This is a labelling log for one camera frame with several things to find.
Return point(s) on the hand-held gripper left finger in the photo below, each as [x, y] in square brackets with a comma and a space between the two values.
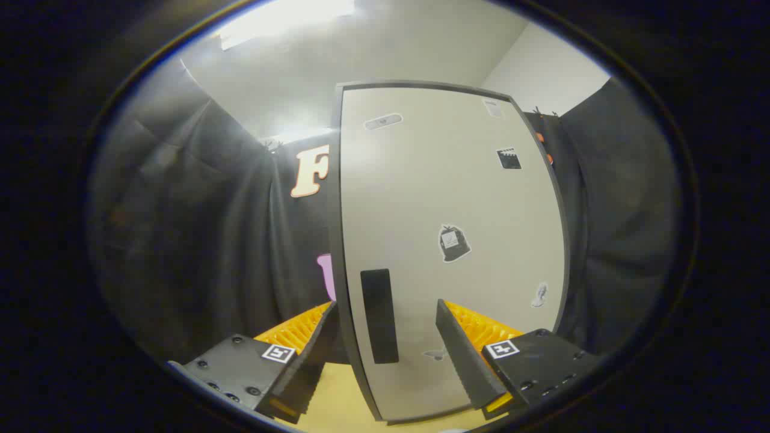
[313, 367]

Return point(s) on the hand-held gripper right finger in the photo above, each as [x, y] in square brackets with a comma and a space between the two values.
[463, 361]

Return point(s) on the white shoe cabinet door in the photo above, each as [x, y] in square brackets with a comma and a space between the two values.
[421, 210]

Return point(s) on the grey shoe cabinet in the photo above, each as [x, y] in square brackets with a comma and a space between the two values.
[335, 210]

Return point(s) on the black backdrop cloth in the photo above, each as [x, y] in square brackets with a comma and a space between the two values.
[198, 240]

